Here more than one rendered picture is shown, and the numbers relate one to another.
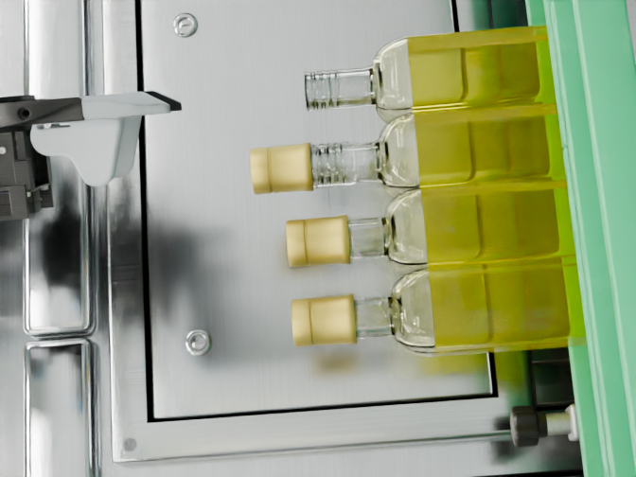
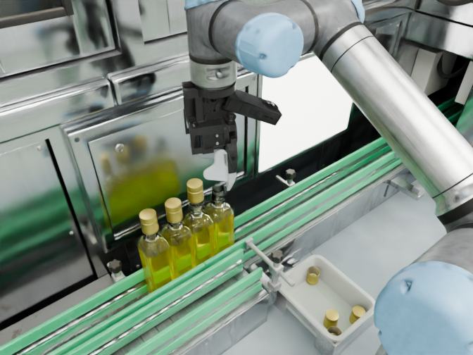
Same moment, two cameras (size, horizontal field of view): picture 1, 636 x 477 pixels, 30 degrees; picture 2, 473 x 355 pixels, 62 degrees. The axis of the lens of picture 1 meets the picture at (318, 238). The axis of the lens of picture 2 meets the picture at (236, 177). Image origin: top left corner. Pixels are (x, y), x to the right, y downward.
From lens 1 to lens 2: 0.66 m
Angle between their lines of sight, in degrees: 46
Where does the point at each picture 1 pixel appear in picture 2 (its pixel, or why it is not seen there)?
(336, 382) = (111, 195)
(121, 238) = (155, 111)
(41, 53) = not seen: hidden behind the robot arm
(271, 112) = not seen: hidden behind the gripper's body
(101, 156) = (214, 176)
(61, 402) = (87, 105)
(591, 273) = (175, 291)
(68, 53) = not seen: hidden behind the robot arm
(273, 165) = (198, 193)
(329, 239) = (177, 218)
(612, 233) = (196, 313)
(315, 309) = (154, 222)
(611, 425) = (136, 316)
